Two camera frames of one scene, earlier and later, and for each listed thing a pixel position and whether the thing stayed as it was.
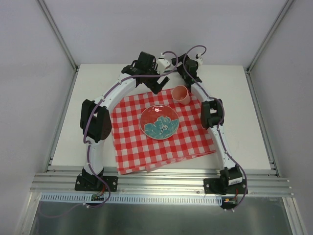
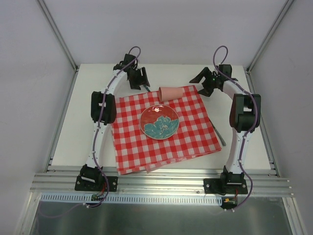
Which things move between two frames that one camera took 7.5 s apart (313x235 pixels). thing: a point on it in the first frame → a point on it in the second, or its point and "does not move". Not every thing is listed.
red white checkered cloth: x=133 y=152 does not move
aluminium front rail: x=159 y=183 does not move
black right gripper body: x=185 y=76 → x=207 y=82
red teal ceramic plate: x=159 y=122 does not move
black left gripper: x=151 y=81 → x=136 y=77
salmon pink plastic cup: x=180 y=93 → x=168 y=93
